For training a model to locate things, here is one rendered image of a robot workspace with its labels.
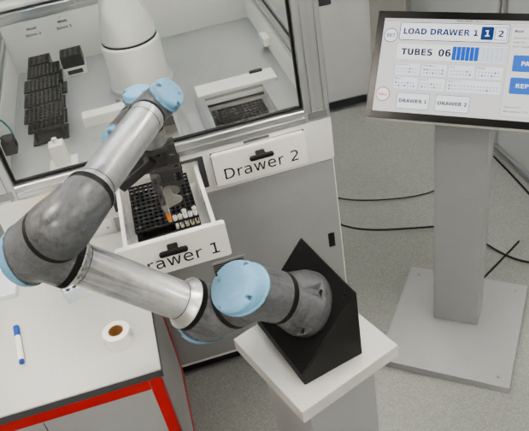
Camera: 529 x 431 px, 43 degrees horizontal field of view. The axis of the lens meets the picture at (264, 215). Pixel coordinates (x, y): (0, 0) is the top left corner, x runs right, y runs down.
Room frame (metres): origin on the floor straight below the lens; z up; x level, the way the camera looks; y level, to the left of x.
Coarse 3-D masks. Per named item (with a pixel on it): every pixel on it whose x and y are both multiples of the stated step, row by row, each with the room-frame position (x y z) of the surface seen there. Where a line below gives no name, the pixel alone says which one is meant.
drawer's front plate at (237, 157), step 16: (256, 144) 1.72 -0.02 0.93; (272, 144) 1.72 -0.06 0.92; (288, 144) 1.73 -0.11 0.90; (304, 144) 1.74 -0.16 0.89; (224, 160) 1.70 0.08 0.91; (240, 160) 1.71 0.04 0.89; (256, 160) 1.72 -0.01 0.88; (272, 160) 1.72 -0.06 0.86; (288, 160) 1.73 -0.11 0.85; (304, 160) 1.74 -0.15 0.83; (224, 176) 1.70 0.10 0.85; (240, 176) 1.71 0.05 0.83
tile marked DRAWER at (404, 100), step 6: (402, 96) 1.69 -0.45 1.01; (408, 96) 1.68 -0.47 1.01; (414, 96) 1.67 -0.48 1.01; (420, 96) 1.67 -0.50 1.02; (426, 96) 1.66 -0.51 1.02; (396, 102) 1.69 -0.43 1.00; (402, 102) 1.68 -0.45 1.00; (408, 102) 1.67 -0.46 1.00; (414, 102) 1.66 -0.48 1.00; (420, 102) 1.66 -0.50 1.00; (426, 102) 1.65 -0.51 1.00; (396, 108) 1.68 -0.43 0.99; (402, 108) 1.67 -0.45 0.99; (408, 108) 1.66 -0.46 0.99; (414, 108) 1.65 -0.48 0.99; (420, 108) 1.65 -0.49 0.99; (426, 108) 1.64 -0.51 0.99
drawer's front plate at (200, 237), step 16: (208, 224) 1.38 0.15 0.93; (224, 224) 1.38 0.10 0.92; (160, 240) 1.36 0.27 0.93; (176, 240) 1.36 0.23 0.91; (192, 240) 1.37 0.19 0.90; (208, 240) 1.37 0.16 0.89; (224, 240) 1.38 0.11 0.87; (128, 256) 1.34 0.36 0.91; (144, 256) 1.35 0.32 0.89; (176, 256) 1.36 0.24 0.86; (192, 256) 1.37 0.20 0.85; (208, 256) 1.37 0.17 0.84; (224, 256) 1.38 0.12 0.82
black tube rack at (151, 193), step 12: (132, 192) 1.64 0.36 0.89; (144, 192) 1.63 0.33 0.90; (180, 192) 1.59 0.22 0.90; (132, 204) 1.58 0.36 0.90; (144, 204) 1.57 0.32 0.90; (156, 204) 1.55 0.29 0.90; (180, 204) 1.53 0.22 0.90; (192, 204) 1.52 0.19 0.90; (132, 216) 1.52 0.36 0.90; (144, 216) 1.52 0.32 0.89; (156, 216) 1.50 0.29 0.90; (168, 228) 1.47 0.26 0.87; (180, 228) 1.46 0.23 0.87; (144, 240) 1.45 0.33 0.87
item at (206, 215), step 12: (192, 168) 1.72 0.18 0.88; (144, 180) 1.70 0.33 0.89; (192, 180) 1.72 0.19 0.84; (120, 192) 1.69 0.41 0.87; (192, 192) 1.67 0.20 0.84; (204, 192) 1.58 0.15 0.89; (120, 204) 1.60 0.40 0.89; (204, 204) 1.60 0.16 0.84; (120, 216) 1.54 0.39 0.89; (204, 216) 1.54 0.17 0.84; (120, 228) 1.48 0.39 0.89; (132, 228) 1.55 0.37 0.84; (132, 240) 1.50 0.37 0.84
